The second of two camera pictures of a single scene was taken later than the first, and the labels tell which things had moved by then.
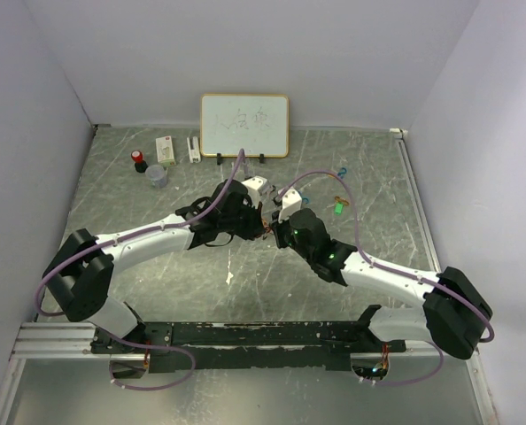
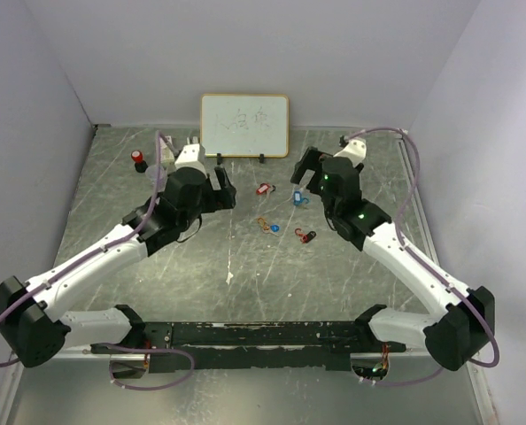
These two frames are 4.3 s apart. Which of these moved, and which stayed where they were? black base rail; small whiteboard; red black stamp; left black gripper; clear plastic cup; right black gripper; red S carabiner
Moved: left black gripper; right black gripper; red S carabiner
Stayed: red black stamp; clear plastic cup; small whiteboard; black base rail
